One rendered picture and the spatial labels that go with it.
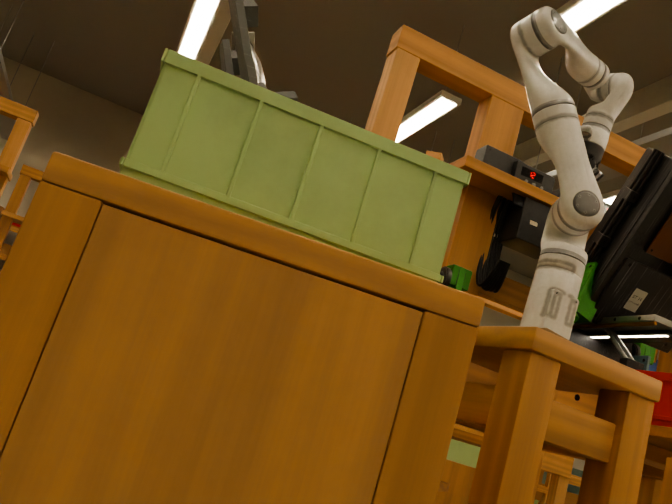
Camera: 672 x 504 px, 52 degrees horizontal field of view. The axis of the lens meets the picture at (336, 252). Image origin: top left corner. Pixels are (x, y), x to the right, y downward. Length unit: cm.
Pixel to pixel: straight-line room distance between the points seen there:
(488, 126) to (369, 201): 166
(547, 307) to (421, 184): 56
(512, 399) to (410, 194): 45
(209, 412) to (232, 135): 33
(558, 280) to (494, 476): 43
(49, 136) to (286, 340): 1146
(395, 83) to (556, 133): 96
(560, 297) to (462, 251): 98
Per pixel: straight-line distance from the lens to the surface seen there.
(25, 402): 78
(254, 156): 85
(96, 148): 1211
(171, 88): 86
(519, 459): 119
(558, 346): 122
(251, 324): 77
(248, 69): 98
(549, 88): 157
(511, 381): 120
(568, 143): 151
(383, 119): 231
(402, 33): 245
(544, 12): 163
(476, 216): 239
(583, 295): 213
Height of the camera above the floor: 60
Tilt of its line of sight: 14 degrees up
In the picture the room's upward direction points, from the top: 17 degrees clockwise
